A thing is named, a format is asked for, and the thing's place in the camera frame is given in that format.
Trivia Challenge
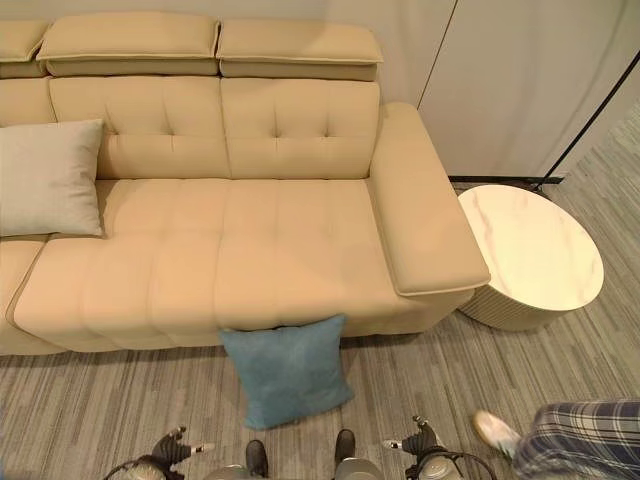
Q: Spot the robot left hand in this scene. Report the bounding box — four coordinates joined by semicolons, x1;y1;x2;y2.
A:
152;425;217;474

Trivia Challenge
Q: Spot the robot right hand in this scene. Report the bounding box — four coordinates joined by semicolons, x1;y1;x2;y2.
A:
381;415;447;470

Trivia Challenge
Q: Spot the beige leather sofa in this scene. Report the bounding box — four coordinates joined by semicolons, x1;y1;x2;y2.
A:
0;13;492;357

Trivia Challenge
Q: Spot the beige sofa headrest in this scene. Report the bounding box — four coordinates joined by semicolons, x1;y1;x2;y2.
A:
35;13;222;79
0;19;49;80
215;18;386;82

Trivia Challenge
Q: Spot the person's white shoe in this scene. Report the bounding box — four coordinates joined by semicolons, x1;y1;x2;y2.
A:
472;409;524;459

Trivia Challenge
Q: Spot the blue square cushion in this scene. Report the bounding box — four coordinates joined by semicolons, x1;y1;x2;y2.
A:
218;313;356;431

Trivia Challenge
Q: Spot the person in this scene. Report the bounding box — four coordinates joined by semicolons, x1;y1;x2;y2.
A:
511;397;640;480

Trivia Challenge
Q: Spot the round white marble side table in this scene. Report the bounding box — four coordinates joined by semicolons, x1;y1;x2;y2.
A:
454;184;607;333

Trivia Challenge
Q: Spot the grey square cushion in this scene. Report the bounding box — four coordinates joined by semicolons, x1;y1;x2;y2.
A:
0;117;107;238

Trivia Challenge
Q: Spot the black metal stand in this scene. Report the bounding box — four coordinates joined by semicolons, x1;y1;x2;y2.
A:
448;43;640;194

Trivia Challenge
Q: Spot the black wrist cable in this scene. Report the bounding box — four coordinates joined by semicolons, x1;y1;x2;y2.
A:
438;451;501;480

